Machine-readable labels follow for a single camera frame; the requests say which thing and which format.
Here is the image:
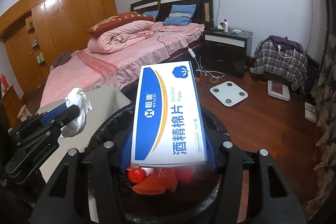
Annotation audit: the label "white tissue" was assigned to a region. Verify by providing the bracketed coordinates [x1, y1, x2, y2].
[61, 88, 92, 138]

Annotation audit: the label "orange bubble wrap strip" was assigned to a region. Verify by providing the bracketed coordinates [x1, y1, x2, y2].
[132, 168, 178, 196]

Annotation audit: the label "white blue alcohol pad box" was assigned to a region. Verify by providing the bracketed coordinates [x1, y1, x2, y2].
[130, 61, 207, 168]

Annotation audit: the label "red cloth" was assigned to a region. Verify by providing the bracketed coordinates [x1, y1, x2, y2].
[175, 166, 196, 183]

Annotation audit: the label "black trash bin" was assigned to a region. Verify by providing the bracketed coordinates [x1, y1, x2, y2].
[85, 103, 242, 223]

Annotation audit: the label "wooden desk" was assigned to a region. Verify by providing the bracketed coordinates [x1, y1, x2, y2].
[1, 85, 23, 131]

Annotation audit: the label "grey table cover cloth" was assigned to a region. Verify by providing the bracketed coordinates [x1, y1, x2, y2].
[37, 86, 130, 181]

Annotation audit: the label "dark slippers on bed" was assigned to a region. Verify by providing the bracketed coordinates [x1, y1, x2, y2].
[52, 51, 72, 68]

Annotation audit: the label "red thermos bottle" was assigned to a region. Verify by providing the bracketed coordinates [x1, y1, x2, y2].
[1, 74, 9, 90]

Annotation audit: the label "white bathroom scale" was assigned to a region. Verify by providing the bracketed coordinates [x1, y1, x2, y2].
[210, 81, 248, 107]

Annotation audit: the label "folded pink quilt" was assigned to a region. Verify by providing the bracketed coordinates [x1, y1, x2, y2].
[88, 20, 154, 53]

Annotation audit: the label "wooden wardrobe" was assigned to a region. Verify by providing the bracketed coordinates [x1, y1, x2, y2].
[1, 0, 117, 97]

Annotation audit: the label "black nightstand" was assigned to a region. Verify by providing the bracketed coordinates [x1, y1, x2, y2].
[201, 28, 253, 79]

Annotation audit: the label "plaid covered chair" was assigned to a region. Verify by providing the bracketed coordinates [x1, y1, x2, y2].
[254, 38, 307, 92]

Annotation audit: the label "red patterned pillow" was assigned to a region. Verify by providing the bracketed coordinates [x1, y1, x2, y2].
[87, 11, 156, 38]

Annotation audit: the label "white lotion bottle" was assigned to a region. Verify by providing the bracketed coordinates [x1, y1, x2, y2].
[223, 19, 228, 33]

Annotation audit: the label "pink sheeted bed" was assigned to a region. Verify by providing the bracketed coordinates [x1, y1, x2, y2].
[41, 0, 214, 106]

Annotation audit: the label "blue pillow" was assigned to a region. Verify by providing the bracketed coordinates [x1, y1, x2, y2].
[142, 10, 159, 22]
[163, 4, 197, 26]

